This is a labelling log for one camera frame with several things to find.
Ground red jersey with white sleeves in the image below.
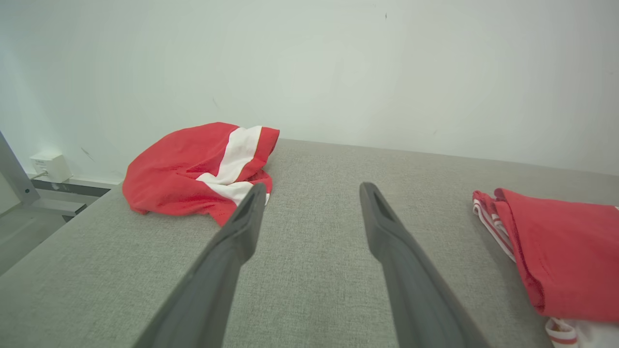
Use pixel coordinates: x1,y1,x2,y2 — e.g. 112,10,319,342
472,188,619,348

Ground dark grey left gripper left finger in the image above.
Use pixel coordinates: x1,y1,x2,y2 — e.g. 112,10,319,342
133,183,267,348

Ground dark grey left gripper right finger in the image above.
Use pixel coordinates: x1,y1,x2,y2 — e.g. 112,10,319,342
359,182,491,348

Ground white wall socket box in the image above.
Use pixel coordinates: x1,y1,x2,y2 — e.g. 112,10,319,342
29,152,73,183

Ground grey metal frame bar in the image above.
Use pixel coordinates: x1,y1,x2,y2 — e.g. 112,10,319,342
0,130,88,217

